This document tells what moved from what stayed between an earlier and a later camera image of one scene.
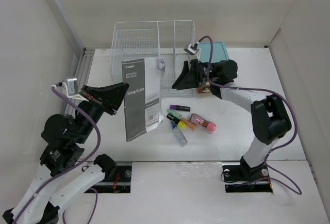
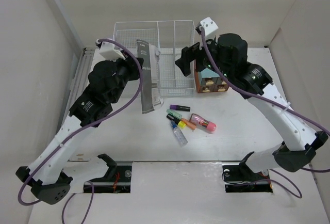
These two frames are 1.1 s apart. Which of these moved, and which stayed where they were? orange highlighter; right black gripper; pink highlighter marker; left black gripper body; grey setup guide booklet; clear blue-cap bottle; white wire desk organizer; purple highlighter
Moved: right black gripper; grey setup guide booklet; left black gripper body
Stayed: purple highlighter; orange highlighter; white wire desk organizer; clear blue-cap bottle; pink highlighter marker
